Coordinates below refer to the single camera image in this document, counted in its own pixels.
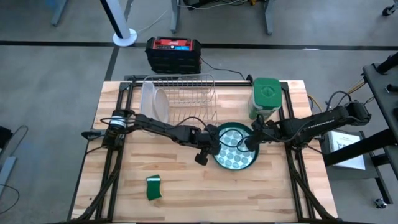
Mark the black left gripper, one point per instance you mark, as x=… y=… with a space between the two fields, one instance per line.
x=202 y=138

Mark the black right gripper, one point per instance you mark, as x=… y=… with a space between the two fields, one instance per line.
x=270 y=132

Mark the white plate with green dots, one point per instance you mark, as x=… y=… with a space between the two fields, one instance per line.
x=233 y=155

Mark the green plate with white sticker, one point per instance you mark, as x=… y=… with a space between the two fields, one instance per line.
x=236 y=168

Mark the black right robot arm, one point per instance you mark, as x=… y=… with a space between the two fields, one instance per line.
x=323 y=123

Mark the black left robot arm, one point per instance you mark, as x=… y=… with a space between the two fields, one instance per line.
x=161 y=127

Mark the green Cascade detergent tub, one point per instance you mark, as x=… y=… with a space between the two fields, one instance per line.
x=265 y=93

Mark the translucent white plate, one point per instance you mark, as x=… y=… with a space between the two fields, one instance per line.
x=161 y=105

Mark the green sponge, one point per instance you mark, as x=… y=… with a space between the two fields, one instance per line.
x=154 y=188

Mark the clear plastic container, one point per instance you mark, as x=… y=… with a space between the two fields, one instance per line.
x=146 y=99

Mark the white printed manual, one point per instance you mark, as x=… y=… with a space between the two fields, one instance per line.
x=348 y=149

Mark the red and black power station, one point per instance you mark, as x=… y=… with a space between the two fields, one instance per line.
x=174 y=57

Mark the grey box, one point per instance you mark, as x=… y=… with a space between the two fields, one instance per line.
x=348 y=175

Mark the black metal cart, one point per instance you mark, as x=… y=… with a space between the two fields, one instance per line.
x=379 y=93

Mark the black caster wheel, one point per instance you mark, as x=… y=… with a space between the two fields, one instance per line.
x=380 y=203
x=388 y=10

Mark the white tower fan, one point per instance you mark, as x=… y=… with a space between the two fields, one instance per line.
x=125 y=38

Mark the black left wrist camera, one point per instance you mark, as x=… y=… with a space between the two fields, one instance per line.
x=201 y=158

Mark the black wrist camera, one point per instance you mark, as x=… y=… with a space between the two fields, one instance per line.
x=258 y=121
x=201 y=158

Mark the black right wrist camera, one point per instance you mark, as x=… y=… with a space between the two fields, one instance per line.
x=258 y=121

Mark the black aluminium extrusion frame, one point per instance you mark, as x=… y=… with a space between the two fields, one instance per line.
x=230 y=83

